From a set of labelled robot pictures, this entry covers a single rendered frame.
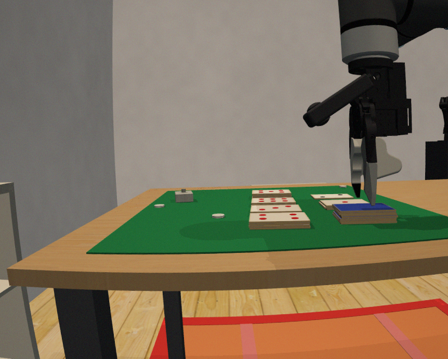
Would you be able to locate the blue rectangular card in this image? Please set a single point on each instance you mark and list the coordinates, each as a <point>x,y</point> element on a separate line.
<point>362,207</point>

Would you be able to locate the green felt card mat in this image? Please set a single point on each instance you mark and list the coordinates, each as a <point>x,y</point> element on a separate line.
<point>188,227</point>

